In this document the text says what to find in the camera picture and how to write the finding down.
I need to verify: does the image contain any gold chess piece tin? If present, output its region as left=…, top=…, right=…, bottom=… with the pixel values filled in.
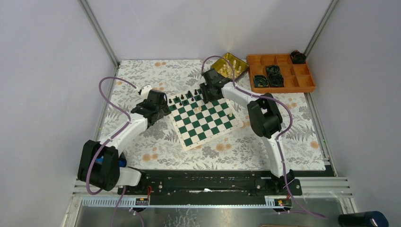
left=211, top=52, right=249, bottom=82

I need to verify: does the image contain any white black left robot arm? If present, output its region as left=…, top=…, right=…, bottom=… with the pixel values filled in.
left=78, top=89, right=171, bottom=194

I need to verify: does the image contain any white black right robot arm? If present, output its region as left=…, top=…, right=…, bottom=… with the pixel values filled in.
left=200, top=69, right=293, bottom=195

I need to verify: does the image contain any green white chess board mat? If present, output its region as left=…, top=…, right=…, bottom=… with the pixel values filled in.
left=167, top=89, right=244, bottom=150

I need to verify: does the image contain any floral table mat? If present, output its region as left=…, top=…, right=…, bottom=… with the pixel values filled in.
left=100, top=60, right=326, bottom=171

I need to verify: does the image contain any wooden compartment tray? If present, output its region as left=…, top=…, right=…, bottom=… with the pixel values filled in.
left=246, top=50, right=316, bottom=94

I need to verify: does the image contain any black coil tray upper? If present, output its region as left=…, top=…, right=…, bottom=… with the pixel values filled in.
left=265, top=65, right=281, bottom=75

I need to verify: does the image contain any black coil tray lower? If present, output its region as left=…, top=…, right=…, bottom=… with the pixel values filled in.
left=268, top=74, right=284, bottom=87

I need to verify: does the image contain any black coil outside tray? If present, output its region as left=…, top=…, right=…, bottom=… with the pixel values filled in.
left=290, top=50, right=306, bottom=64

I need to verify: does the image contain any dark cylinder bottom right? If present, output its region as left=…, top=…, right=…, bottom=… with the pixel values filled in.
left=338, top=211, right=389, bottom=227

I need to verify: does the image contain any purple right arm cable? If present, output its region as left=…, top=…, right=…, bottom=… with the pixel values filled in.
left=201, top=55, right=328, bottom=220

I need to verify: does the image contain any black mounting base rail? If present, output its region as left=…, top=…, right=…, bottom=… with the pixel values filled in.
left=125, top=170, right=303, bottom=206

